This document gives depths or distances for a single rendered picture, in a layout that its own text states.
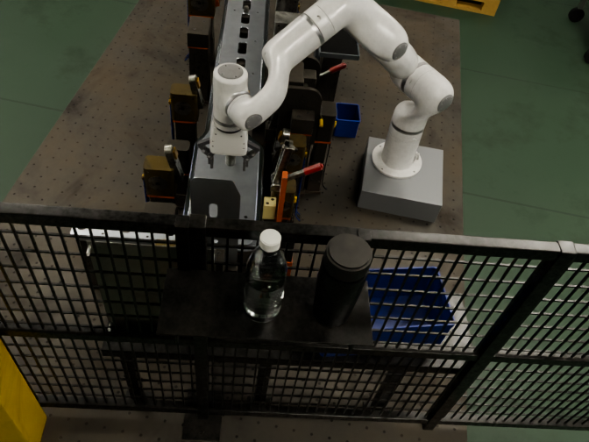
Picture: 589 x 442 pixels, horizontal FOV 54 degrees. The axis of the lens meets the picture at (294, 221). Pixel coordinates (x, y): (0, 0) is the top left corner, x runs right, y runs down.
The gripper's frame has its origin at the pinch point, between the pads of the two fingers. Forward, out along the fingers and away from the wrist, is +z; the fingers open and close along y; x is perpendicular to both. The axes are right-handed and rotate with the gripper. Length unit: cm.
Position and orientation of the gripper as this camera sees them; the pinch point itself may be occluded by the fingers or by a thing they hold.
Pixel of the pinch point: (228, 164)
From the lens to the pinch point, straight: 165.1
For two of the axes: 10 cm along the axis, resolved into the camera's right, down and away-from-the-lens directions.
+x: -0.1, 7.7, -6.3
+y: -9.9, -0.7, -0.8
